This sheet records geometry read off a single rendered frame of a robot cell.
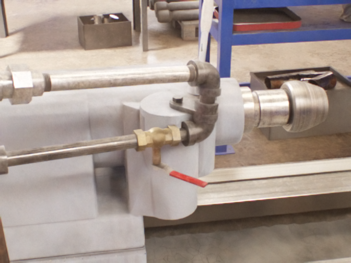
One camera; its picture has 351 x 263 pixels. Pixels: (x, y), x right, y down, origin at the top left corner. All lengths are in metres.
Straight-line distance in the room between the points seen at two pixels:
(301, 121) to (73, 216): 0.40
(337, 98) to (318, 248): 2.07
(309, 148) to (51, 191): 2.42
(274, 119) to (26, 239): 0.44
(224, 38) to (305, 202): 1.66
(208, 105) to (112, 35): 3.93
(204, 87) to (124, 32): 3.94
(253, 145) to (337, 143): 0.47
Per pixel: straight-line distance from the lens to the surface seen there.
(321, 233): 1.28
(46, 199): 0.85
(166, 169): 0.75
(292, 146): 3.15
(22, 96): 0.63
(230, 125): 0.88
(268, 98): 0.93
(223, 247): 1.21
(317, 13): 3.21
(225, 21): 2.74
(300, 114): 0.93
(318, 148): 3.16
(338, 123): 3.33
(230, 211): 1.17
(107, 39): 4.65
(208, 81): 0.73
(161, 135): 0.73
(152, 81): 0.69
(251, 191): 1.19
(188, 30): 4.82
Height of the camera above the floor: 1.49
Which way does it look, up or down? 27 degrees down
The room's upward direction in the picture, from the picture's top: straight up
